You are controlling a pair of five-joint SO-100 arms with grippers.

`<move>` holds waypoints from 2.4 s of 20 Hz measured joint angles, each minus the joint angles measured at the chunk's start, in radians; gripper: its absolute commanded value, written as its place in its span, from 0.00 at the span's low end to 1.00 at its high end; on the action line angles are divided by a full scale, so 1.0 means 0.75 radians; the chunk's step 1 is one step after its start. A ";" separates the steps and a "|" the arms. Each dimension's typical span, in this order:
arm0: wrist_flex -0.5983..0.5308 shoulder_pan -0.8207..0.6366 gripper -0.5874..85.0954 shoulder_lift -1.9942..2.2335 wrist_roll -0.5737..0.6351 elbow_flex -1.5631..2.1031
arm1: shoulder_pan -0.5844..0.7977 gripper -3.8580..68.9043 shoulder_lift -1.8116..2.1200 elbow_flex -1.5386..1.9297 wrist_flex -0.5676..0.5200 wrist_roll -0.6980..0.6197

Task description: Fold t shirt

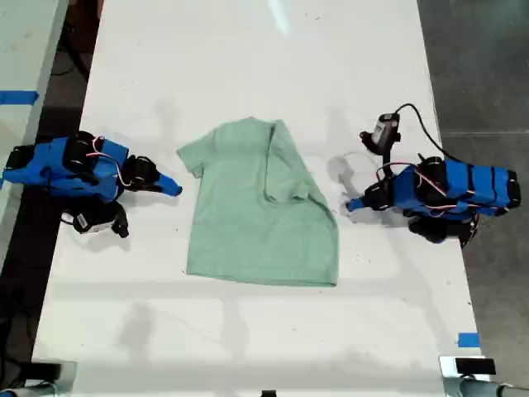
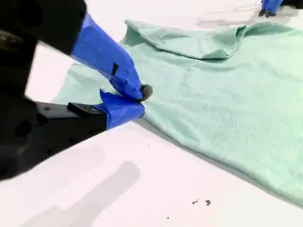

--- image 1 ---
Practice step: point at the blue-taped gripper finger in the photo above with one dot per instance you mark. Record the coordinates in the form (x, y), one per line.
(363, 202)
(151, 189)
(365, 210)
(165, 183)

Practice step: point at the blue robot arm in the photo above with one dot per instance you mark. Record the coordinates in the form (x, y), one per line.
(475, 186)
(62, 169)

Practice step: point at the pale green t-shirt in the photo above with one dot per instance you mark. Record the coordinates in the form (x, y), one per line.
(256, 215)

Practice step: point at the long blue tape strip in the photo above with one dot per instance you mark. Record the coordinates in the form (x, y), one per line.
(18, 97)

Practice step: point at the short blue tape strip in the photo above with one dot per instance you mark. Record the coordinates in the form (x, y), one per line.
(469, 339)

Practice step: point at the pale side table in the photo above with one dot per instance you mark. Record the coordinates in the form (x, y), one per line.
(22, 45)

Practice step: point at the small black box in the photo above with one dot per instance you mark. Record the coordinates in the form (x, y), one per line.
(475, 366)

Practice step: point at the grey metal tube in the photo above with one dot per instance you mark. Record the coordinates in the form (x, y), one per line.
(483, 388)

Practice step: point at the black camera stalk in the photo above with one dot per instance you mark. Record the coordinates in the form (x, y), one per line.
(387, 161)
(120, 221)

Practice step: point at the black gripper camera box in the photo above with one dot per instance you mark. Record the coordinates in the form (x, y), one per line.
(385, 127)
(94, 222)

